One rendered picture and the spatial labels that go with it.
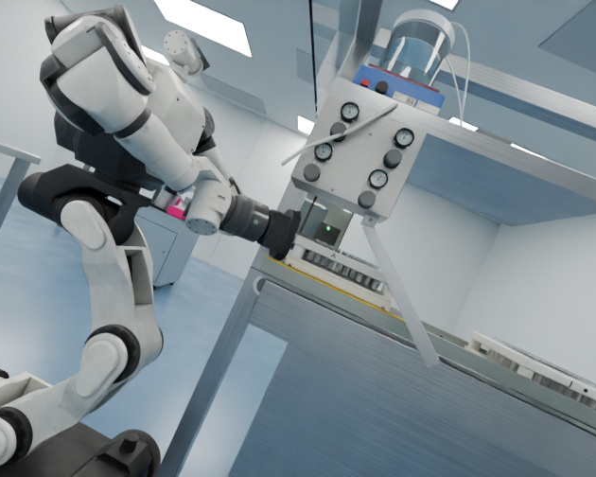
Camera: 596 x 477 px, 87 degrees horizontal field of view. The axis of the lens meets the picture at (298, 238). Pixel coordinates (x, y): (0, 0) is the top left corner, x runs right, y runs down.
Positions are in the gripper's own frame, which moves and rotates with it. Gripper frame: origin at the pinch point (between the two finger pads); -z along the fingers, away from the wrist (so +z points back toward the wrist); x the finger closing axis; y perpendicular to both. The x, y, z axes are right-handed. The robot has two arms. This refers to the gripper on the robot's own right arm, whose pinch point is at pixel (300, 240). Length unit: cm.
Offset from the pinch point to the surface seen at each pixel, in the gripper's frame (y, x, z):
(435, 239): -345, -105, -433
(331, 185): 10.9, -12.9, 3.7
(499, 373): 32.1, 9.3, -36.3
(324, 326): 13.4, 14.6, -6.3
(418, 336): 29.2, 7.9, -14.0
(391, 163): 17.8, -20.5, -2.9
